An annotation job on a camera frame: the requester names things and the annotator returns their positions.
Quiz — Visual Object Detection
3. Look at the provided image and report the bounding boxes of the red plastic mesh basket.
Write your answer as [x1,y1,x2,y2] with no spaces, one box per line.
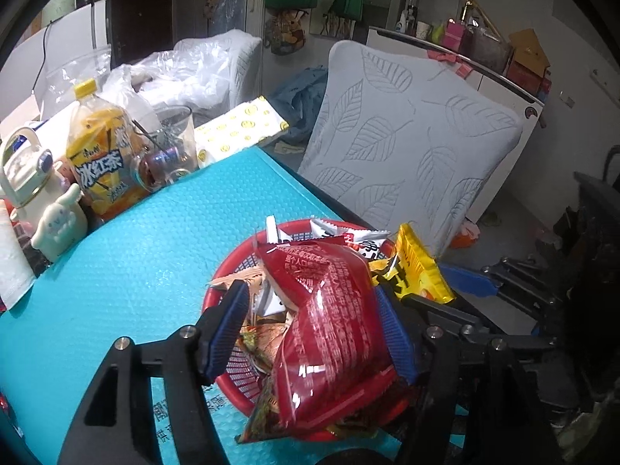
[201,218,413,444]

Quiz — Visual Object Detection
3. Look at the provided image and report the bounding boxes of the iced tea bottle yellow cap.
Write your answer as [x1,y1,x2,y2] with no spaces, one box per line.
[65,79,149,222]

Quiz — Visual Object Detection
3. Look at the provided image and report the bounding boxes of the seaweed roll snack packet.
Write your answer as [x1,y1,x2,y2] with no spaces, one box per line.
[209,265,287,324]

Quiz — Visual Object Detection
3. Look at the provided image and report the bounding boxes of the clear glass mug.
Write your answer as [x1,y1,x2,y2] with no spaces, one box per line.
[131,105,198,192]

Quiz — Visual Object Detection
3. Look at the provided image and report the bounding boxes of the pale green cartoon water bottle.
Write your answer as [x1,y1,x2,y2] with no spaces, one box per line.
[1,127,88,262]

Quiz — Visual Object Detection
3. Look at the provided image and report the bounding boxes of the grey leaf pattern cushion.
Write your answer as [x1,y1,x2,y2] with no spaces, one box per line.
[298,41,522,257]

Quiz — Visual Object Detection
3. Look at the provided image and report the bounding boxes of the teal bubble mailer mat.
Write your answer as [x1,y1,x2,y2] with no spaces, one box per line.
[1,147,335,464]

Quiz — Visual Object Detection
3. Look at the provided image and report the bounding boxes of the yellow red snack bag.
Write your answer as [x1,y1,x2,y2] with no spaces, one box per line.
[369,224,455,305]

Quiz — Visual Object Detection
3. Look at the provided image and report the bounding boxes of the smiley face yellow paper pad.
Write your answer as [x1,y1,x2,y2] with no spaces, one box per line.
[195,96,289,168]

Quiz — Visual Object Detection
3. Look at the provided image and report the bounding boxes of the white mini fridge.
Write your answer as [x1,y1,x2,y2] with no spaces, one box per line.
[1,0,108,119]

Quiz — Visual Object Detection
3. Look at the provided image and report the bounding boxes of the brown date snack bag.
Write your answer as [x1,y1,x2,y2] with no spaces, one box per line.
[235,320,378,444]

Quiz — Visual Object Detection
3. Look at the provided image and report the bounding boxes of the white peanut snack packet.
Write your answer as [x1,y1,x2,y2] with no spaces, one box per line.
[310,217,389,260]

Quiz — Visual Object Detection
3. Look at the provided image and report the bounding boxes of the dark red snack bag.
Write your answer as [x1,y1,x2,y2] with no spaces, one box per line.
[255,237,396,437]

